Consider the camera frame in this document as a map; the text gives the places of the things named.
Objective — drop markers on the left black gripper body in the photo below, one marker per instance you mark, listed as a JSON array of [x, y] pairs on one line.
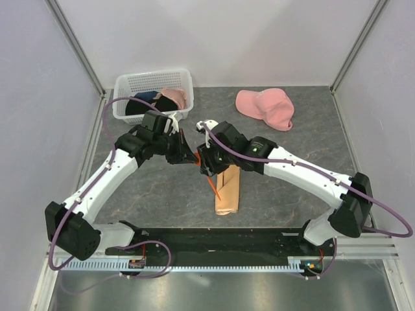
[[172, 146]]

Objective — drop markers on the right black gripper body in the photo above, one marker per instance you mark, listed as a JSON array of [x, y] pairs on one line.
[[214, 160]]

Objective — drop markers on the orange handled spoon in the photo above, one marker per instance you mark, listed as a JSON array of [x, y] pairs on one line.
[[212, 185]]

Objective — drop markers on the peach cloth napkin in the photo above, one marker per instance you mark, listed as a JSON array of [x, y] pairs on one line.
[[228, 186]]

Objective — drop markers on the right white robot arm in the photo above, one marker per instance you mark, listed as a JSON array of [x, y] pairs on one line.
[[345, 195]]

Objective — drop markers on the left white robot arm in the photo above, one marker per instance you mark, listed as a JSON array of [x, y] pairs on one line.
[[70, 225]]

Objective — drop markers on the black cap in basket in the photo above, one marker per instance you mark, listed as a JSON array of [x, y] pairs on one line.
[[162, 104]]

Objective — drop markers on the blue cap in basket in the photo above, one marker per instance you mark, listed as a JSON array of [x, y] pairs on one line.
[[147, 96]]

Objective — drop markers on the light pink cap in basket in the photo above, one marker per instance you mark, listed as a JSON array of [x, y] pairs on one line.
[[178, 96]]

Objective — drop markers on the pink baseball cap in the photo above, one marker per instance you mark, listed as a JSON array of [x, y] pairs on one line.
[[272, 106]]

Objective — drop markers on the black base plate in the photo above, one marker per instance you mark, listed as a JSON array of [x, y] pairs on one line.
[[233, 246]]

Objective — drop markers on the white slotted cable duct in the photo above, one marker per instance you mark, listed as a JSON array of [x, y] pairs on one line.
[[136, 265]]

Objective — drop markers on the left aluminium frame post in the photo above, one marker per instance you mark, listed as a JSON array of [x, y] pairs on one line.
[[73, 41]]

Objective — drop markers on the aluminium frame post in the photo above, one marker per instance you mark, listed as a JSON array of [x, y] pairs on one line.
[[359, 42], [73, 41]]

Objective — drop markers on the aluminium front rail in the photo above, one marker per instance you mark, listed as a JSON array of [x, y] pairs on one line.
[[367, 246]]

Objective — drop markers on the right aluminium frame post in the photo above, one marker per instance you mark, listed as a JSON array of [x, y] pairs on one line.
[[359, 42]]

